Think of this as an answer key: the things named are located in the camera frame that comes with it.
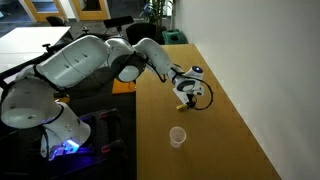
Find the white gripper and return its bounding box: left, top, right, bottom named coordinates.
left=172, top=65, right=204, bottom=108

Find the yellow highlighter marker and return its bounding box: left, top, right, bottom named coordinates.
left=176, top=104, right=188, bottom=111

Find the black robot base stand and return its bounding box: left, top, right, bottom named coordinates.
left=0, top=110, right=127, bottom=180

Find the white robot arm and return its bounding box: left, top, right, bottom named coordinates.
left=1, top=35, right=204, bottom=160

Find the clear plastic cup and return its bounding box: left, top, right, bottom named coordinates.
left=169, top=126, right=187, bottom=148

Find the green bin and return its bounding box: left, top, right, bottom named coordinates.
left=162, top=29, right=187, bottom=44

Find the black chair near table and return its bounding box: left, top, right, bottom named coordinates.
left=126, top=23, right=156, bottom=45

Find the potted plant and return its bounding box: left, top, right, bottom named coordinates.
left=140, top=0, right=174, bottom=31

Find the white table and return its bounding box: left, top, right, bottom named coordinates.
left=0, top=26, right=70, bottom=73

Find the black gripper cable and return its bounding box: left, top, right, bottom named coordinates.
left=189, top=78, right=214, bottom=112

